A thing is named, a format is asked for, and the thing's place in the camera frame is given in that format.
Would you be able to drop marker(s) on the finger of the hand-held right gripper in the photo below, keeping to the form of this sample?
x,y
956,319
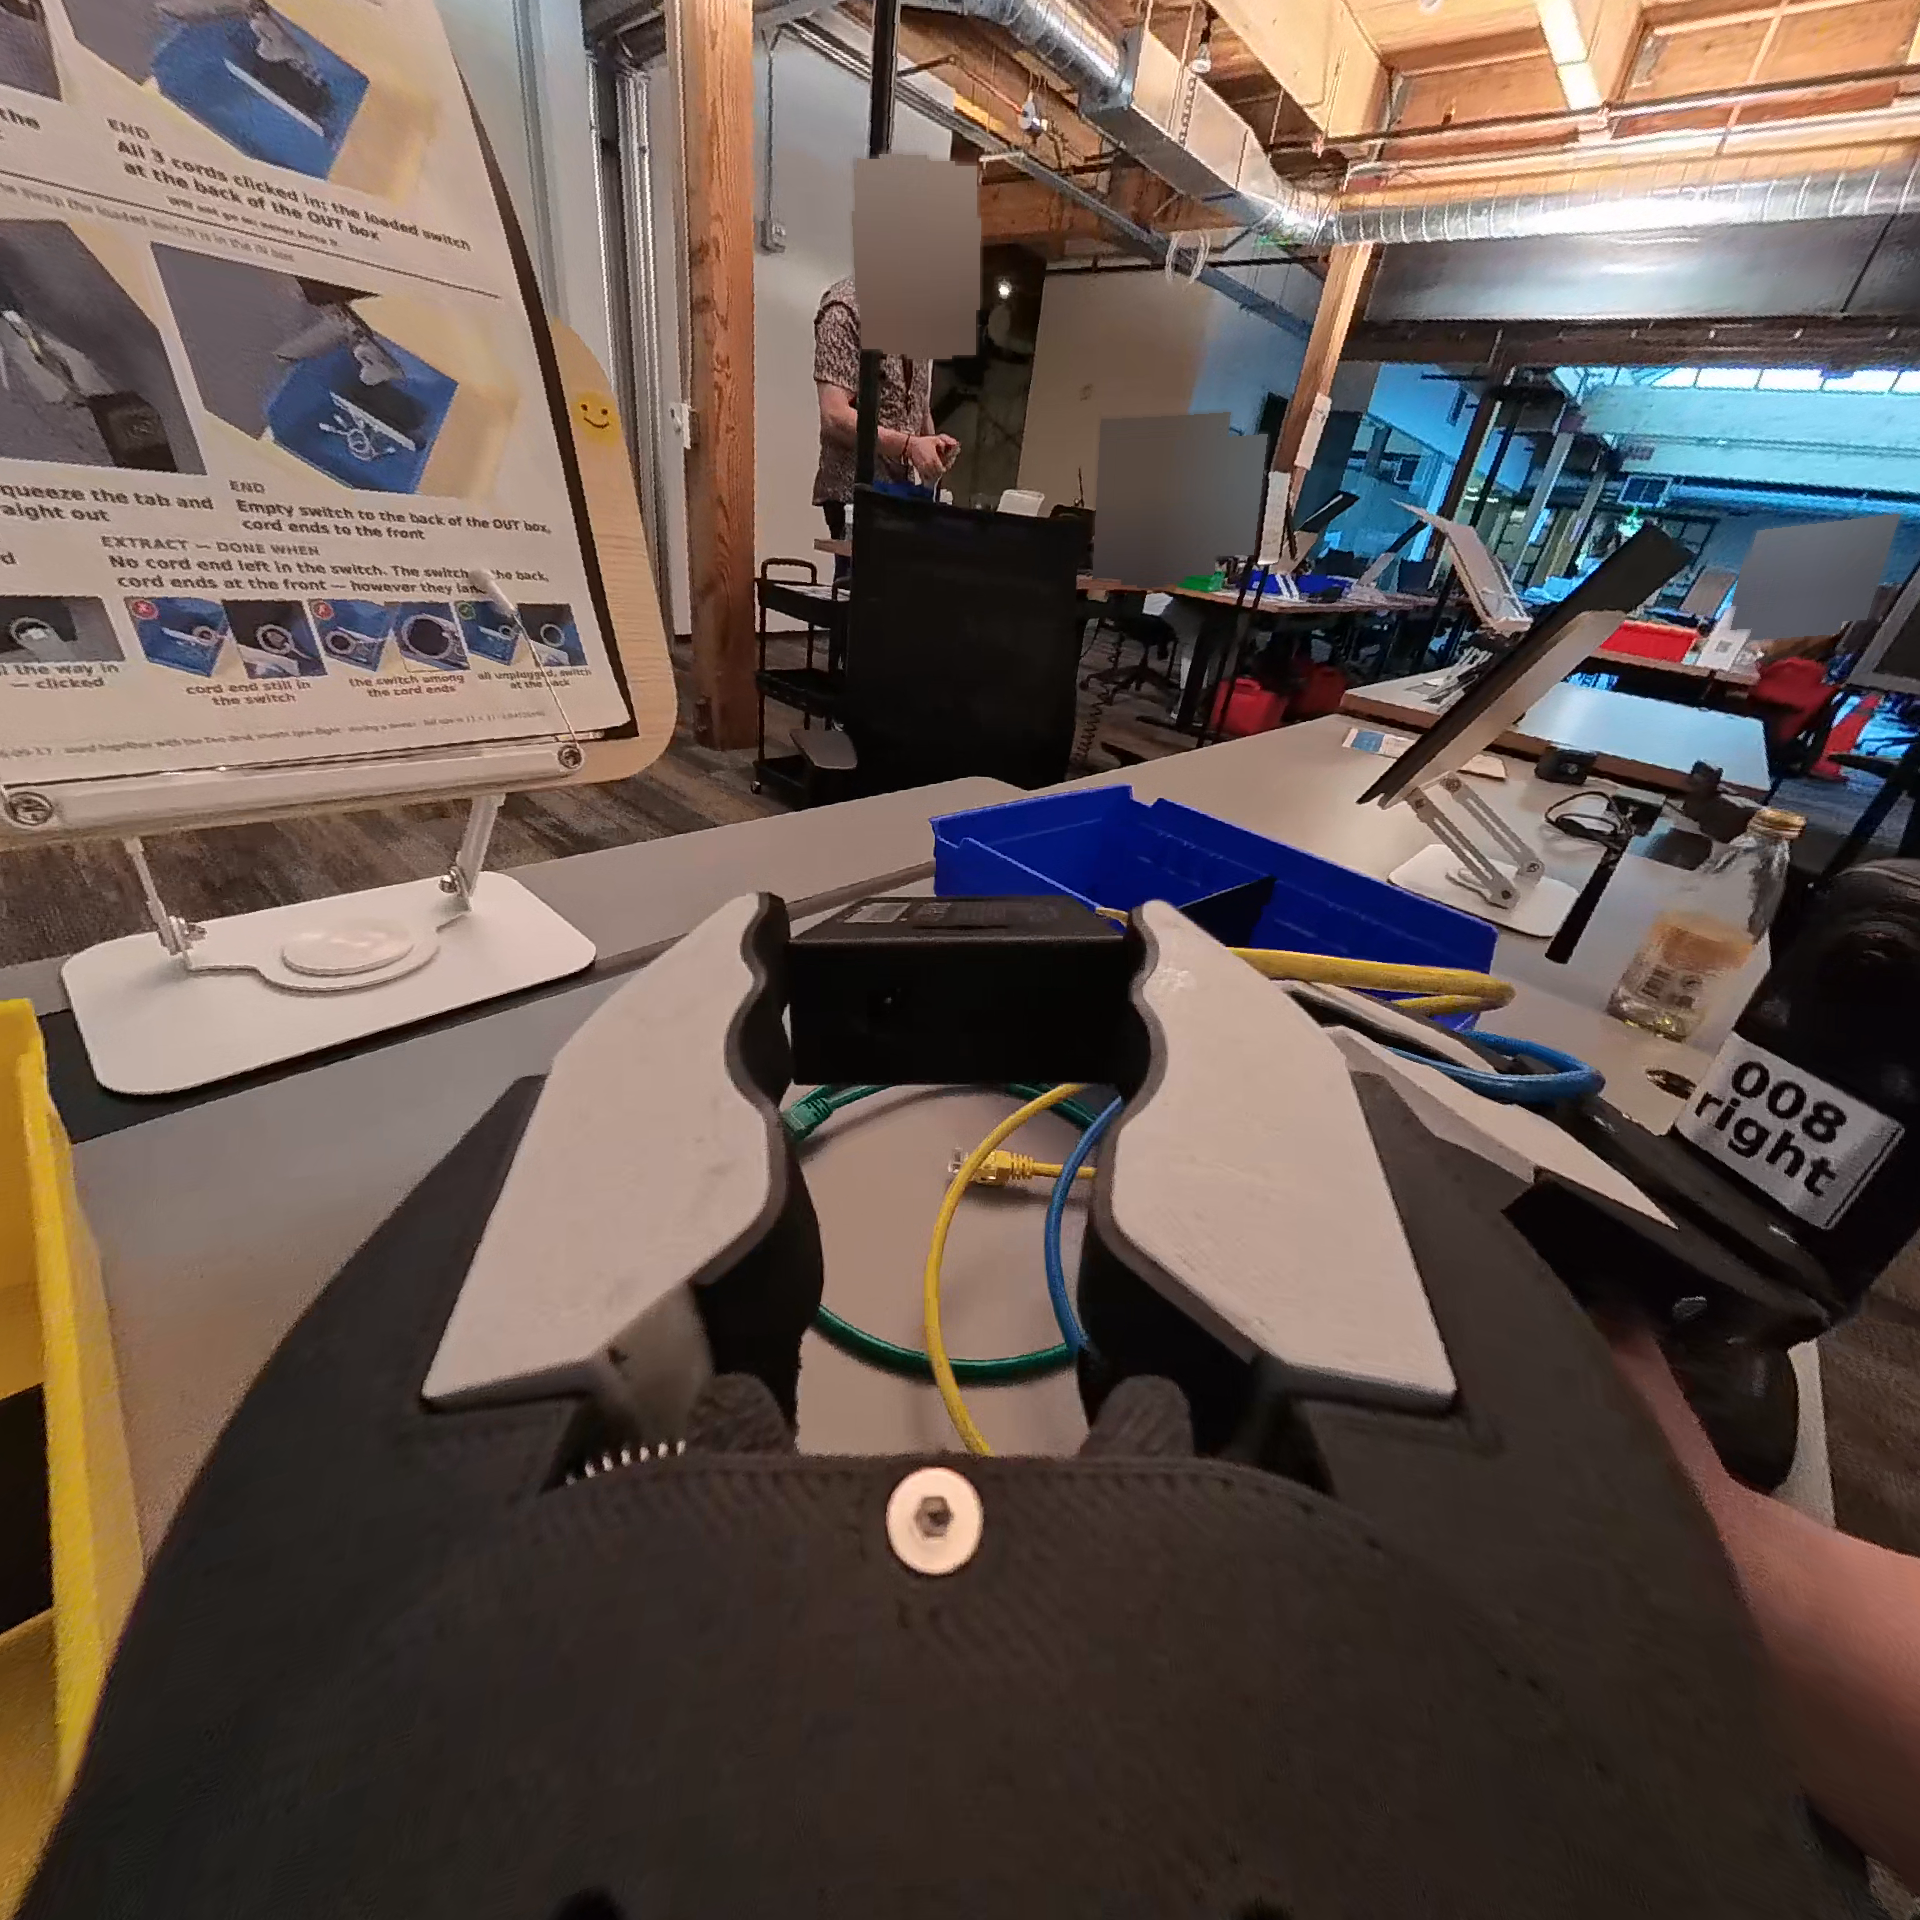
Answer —
x,y
1396,1019
1470,1118

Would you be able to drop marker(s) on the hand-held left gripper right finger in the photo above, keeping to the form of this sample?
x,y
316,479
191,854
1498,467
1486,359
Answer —
x,y
1277,1202

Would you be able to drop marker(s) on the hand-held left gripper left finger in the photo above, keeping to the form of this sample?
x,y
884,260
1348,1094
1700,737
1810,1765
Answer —
x,y
599,1202

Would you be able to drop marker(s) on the black network switch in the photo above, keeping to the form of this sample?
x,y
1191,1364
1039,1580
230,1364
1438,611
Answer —
x,y
960,990

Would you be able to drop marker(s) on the blue plastic bin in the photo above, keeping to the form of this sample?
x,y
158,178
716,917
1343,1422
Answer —
x,y
1051,857

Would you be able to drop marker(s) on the yellow plastic bin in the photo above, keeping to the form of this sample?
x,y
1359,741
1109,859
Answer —
x,y
67,1350

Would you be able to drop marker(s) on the person's right hand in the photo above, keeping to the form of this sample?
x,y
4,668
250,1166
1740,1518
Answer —
x,y
1845,1651

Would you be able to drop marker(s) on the dark bin divider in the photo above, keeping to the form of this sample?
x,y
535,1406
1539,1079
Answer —
x,y
1238,916

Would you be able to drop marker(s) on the blue white paper card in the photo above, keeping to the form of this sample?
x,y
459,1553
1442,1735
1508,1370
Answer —
x,y
1378,740

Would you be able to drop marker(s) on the glass bottle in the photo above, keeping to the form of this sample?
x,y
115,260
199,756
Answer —
x,y
1694,946

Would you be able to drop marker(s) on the red bag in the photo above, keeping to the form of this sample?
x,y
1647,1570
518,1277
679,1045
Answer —
x,y
1312,691
1242,705

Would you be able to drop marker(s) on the black board on white stand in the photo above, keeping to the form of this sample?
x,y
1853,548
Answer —
x,y
1531,661

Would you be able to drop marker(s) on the black rolling cart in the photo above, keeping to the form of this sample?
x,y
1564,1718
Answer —
x,y
803,676

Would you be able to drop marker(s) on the printed instruction sheet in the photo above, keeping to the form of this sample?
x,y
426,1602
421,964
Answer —
x,y
301,452

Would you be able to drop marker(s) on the silver ventilation ductwork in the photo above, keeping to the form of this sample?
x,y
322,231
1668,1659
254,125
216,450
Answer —
x,y
1200,149

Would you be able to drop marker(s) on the wooden support post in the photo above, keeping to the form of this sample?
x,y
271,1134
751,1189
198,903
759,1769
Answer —
x,y
1330,347

